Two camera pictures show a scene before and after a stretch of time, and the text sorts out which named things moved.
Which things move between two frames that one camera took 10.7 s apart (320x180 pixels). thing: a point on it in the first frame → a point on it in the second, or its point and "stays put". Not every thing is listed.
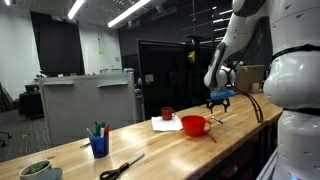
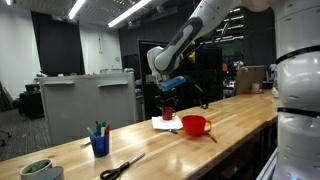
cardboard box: [250, 79] stays put
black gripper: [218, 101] → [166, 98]
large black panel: [173, 75] stays put
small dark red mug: [167, 113] stays put
